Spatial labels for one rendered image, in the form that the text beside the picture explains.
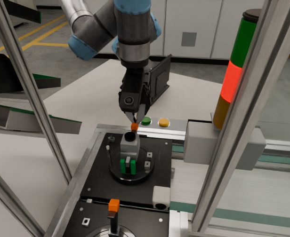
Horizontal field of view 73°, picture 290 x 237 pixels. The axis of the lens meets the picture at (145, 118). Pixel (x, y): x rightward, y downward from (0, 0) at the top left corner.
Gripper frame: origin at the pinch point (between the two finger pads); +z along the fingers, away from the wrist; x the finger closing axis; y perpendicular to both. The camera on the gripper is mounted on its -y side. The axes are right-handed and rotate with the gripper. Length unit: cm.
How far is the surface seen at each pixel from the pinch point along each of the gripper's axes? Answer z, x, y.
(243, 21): -34.2, -16.5, -20.4
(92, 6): 22, 118, 289
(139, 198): 9.6, -4.0, -18.9
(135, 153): 1.1, -1.8, -11.0
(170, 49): 84, -7, 289
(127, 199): 9.6, -0.9, -19.6
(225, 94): -25.2, -16.7, -21.0
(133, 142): -1.9, -1.2, -9.8
